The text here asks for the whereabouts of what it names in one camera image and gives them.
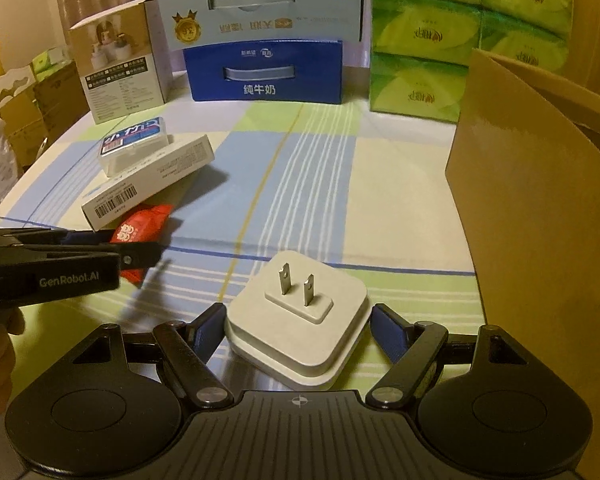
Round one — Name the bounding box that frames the green tissue pack stack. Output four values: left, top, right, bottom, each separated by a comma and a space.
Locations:
368, 0, 574, 122

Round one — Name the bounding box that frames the blue floss pick box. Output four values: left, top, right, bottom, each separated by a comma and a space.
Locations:
98, 117, 169, 178

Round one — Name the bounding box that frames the white Mecobalamin tablet box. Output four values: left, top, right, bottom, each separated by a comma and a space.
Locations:
81, 134, 214, 231

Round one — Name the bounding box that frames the white humidifier product box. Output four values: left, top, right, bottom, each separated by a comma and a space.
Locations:
69, 0, 173, 124

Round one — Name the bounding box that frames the dark blue milk carton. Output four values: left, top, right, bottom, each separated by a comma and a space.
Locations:
183, 39, 342, 104

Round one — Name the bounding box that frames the white wall plug adapter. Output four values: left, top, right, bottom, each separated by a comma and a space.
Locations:
225, 250, 372, 391

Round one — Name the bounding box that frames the light blue milk carton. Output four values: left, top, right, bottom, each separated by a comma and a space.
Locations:
158, 0, 370, 67

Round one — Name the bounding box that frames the large open cardboard box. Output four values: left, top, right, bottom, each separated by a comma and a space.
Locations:
445, 50, 600, 479

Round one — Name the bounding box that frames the red candy wrapper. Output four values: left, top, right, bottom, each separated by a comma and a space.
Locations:
110, 204, 173, 287

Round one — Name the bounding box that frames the brown cardboard boxes stack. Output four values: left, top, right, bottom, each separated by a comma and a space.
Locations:
0, 46, 88, 169

